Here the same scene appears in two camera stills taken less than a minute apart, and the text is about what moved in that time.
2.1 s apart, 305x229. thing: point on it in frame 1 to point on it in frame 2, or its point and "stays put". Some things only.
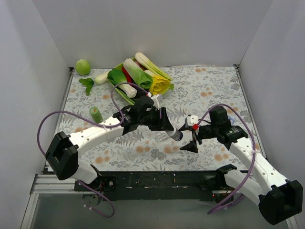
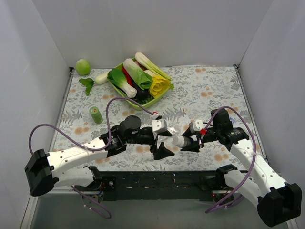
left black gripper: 158,118 to 154,140
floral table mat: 90,99 stays put
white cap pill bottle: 176,134 to 181,141
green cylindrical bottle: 96,114 stays put
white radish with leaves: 88,82 stays put
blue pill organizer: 232,120 stays put
